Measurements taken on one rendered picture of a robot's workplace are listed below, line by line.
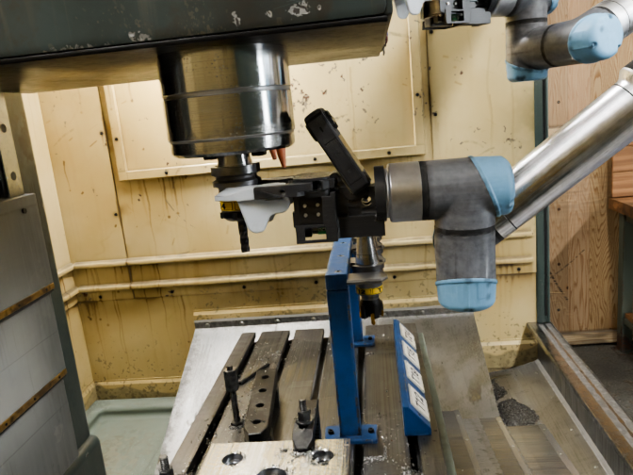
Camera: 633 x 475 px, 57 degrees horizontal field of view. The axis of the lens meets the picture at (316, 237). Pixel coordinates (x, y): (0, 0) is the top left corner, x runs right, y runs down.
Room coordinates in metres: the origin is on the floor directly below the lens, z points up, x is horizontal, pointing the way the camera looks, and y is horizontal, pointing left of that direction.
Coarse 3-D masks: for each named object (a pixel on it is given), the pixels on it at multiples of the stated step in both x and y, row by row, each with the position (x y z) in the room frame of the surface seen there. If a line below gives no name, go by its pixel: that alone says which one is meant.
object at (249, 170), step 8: (216, 168) 0.72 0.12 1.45; (224, 168) 0.72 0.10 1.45; (232, 168) 0.71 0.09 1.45; (240, 168) 0.72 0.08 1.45; (248, 168) 0.72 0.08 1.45; (256, 168) 0.75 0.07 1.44; (216, 176) 0.73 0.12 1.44; (224, 176) 0.72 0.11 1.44; (232, 176) 0.72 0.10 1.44; (240, 176) 0.72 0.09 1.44; (248, 176) 0.73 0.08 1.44; (256, 176) 0.75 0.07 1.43; (216, 184) 0.73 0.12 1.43; (224, 184) 0.72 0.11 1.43; (232, 184) 0.71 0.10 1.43; (240, 184) 0.72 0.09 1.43; (248, 184) 0.72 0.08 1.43
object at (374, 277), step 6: (348, 276) 0.99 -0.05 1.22; (354, 276) 0.98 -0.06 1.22; (360, 276) 0.98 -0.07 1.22; (366, 276) 0.98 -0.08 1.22; (372, 276) 0.97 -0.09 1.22; (378, 276) 0.97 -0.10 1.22; (384, 276) 0.97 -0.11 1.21; (348, 282) 0.96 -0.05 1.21; (354, 282) 0.96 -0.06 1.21; (360, 282) 0.96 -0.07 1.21; (366, 282) 0.96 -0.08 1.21; (372, 282) 0.95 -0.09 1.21; (378, 282) 0.95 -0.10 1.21
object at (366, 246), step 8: (360, 240) 1.03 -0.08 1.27; (368, 240) 1.02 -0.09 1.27; (360, 248) 1.02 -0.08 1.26; (368, 248) 1.02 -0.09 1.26; (376, 248) 1.03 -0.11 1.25; (360, 256) 1.02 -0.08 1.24; (368, 256) 1.02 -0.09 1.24; (376, 256) 1.02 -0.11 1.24; (360, 264) 1.02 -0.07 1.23; (368, 264) 1.01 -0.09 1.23
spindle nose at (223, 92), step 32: (160, 64) 0.70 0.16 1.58; (192, 64) 0.67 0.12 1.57; (224, 64) 0.67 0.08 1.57; (256, 64) 0.68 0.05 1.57; (288, 64) 0.74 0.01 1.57; (192, 96) 0.67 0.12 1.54; (224, 96) 0.67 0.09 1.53; (256, 96) 0.68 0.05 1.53; (288, 96) 0.72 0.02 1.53; (192, 128) 0.67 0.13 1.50; (224, 128) 0.67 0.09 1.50; (256, 128) 0.67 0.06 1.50; (288, 128) 0.71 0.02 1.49
